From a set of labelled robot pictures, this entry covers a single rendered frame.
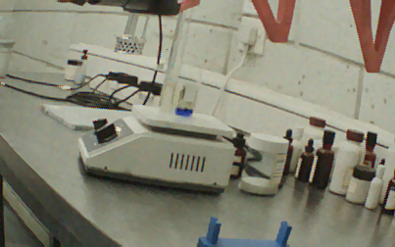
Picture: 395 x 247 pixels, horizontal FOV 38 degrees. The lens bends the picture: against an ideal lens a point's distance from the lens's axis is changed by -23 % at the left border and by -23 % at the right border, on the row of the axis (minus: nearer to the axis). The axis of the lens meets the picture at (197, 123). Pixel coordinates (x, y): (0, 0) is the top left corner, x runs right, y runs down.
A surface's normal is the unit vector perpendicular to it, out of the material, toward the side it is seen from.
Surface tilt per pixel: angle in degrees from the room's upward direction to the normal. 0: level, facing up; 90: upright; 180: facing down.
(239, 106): 90
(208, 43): 90
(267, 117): 90
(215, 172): 90
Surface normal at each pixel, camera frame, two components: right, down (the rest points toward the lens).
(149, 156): 0.25, 0.18
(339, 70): -0.80, -0.07
